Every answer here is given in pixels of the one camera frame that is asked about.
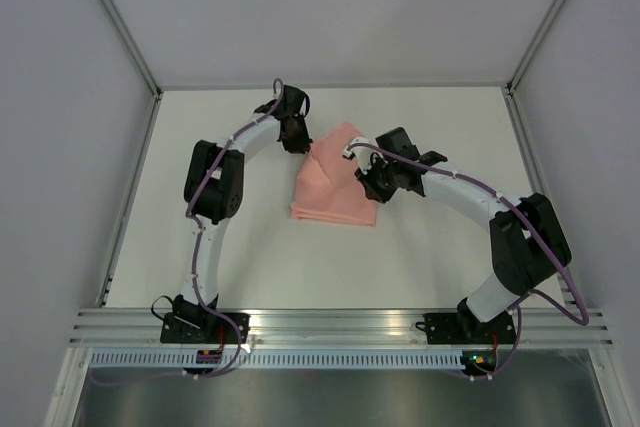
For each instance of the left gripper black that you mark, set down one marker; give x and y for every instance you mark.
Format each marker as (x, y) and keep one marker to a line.
(302, 145)

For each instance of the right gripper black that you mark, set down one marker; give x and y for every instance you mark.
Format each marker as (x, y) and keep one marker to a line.
(372, 192)

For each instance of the pink cloth napkin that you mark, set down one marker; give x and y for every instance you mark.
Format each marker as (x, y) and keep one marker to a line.
(326, 188)

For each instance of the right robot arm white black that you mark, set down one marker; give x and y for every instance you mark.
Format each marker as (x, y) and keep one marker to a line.
(527, 243)

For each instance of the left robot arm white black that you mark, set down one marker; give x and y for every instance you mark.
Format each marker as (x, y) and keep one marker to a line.
(213, 191)

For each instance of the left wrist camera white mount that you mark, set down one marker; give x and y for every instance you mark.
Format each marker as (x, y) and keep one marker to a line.
(281, 132)

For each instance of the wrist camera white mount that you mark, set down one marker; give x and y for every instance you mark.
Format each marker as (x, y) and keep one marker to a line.
(359, 149)
(281, 132)

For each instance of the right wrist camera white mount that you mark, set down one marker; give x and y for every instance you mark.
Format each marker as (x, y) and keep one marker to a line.
(359, 149)

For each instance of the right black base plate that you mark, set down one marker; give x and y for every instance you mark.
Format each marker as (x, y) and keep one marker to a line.
(455, 329)

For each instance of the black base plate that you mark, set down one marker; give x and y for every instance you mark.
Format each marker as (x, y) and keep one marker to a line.
(455, 329)
(213, 331)

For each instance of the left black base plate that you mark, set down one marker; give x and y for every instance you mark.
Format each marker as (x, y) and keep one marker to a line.
(213, 331)

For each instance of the left aluminium frame post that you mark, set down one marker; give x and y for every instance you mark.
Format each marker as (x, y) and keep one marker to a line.
(118, 23)

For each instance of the aluminium frame post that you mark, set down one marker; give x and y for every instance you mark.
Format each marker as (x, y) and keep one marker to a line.
(542, 31)
(118, 23)

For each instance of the aluminium mounting rail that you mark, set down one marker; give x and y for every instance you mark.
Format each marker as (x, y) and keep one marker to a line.
(542, 329)

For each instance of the white slotted cable duct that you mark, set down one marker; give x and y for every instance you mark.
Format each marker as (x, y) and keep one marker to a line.
(281, 359)

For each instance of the right aluminium frame post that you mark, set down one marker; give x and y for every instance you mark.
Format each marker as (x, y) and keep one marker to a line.
(542, 31)

